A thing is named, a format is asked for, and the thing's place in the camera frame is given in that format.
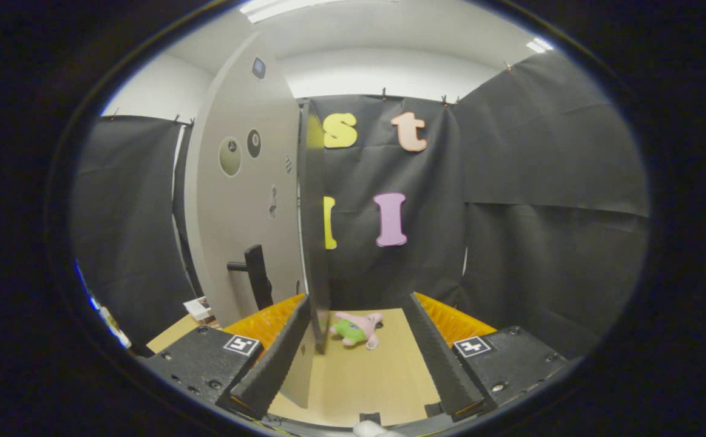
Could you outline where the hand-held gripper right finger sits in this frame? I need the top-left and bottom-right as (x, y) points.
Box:
(402, 292), (572, 422)

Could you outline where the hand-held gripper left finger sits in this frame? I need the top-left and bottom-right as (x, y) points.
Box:
(137, 294), (312, 419)

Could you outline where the black cabinet door handle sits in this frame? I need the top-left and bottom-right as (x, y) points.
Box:
(227, 245), (273, 310)

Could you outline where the dark grey shoe cabinet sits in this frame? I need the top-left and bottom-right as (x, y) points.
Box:
(297, 100), (332, 354)

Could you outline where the light grey shoe cabinet door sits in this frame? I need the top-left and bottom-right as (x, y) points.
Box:
(184, 32), (317, 408)

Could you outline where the pink and green plush toy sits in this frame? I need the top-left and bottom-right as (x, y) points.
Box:
(331, 311), (384, 350)

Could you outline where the black backdrop cloth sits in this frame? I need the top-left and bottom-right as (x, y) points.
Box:
(72, 52), (651, 359)

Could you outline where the long ceiling light panel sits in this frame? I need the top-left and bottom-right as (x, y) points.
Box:
(240, 0), (353, 24)

